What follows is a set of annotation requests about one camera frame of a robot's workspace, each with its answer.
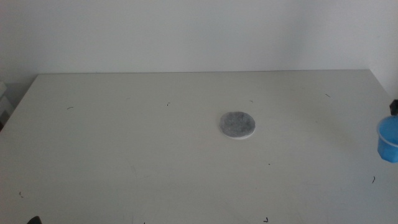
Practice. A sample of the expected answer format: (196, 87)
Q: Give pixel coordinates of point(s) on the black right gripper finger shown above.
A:
(394, 107)

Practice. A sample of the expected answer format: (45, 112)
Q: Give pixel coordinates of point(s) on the blue plastic cup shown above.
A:
(389, 140)

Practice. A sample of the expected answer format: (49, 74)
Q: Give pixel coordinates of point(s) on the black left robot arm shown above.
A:
(35, 220)

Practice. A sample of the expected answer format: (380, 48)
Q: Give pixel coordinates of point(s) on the round grey cup mat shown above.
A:
(237, 125)

